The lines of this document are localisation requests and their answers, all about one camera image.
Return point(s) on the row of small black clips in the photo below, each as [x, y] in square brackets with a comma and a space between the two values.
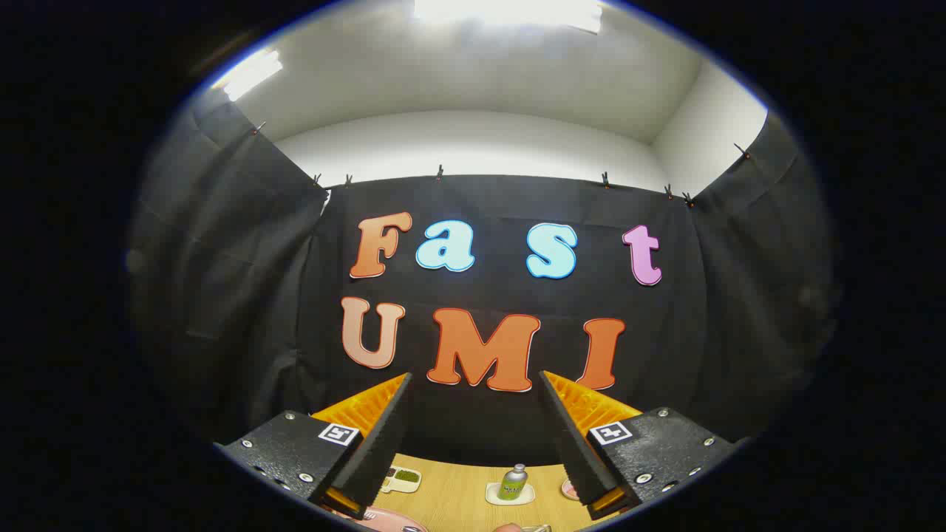
[440, 174]

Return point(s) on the silver green soda bottle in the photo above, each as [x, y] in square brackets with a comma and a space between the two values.
[513, 484]

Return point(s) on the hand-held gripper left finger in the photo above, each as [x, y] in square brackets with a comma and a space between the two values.
[380, 443]

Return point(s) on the pile of green beans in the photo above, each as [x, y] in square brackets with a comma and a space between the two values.
[407, 477]

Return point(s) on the white divided snack dish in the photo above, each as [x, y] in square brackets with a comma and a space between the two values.
[403, 488]

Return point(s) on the white square coaster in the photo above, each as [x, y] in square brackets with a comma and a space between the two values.
[494, 496]

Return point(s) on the pink round plate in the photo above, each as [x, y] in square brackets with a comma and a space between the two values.
[384, 521]

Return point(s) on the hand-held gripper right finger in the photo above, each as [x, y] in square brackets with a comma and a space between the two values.
[575, 443]

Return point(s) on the narrow ceiling light panel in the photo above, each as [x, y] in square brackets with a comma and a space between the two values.
[250, 74]

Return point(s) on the metal mesh basket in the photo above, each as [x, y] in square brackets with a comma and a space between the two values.
[538, 528]

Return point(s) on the white plate with food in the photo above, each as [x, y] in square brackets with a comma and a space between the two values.
[567, 489]

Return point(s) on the wide ceiling light panel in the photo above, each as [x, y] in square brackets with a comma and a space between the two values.
[510, 13]

